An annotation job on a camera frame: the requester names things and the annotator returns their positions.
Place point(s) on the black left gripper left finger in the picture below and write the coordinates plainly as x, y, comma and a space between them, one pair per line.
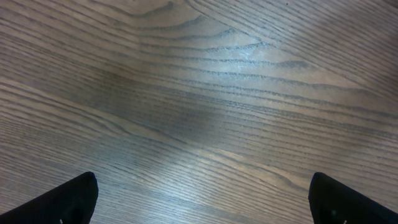
72, 202

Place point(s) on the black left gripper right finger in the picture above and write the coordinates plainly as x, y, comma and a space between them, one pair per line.
332, 202

